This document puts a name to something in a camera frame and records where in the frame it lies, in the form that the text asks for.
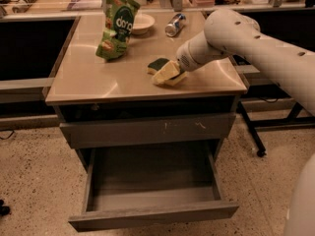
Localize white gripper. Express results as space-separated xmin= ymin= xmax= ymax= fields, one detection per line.
xmin=152 ymin=38 xmax=207 ymax=86

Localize green and yellow sponge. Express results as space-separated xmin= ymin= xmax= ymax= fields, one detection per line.
xmin=147 ymin=58 xmax=186 ymax=84

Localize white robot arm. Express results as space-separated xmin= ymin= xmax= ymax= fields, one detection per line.
xmin=153 ymin=9 xmax=315 ymax=115

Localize grey drawer cabinet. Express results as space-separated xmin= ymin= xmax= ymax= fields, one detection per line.
xmin=44 ymin=11 xmax=248 ymax=233

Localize closed top drawer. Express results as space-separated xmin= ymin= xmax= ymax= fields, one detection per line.
xmin=60 ymin=113 xmax=235 ymax=149

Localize open middle drawer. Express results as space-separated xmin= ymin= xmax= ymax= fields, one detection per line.
xmin=69 ymin=141 xmax=238 ymax=232

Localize silver soda can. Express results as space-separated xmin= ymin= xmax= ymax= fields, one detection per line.
xmin=164 ymin=13 xmax=186 ymax=37

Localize white bowl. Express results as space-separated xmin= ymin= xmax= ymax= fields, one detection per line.
xmin=132 ymin=14 xmax=155 ymax=35

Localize green chip bag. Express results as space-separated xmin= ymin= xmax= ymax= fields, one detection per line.
xmin=95 ymin=0 xmax=140 ymax=61

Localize black object on floor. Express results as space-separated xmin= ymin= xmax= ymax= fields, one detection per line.
xmin=0 ymin=200 xmax=10 ymax=216

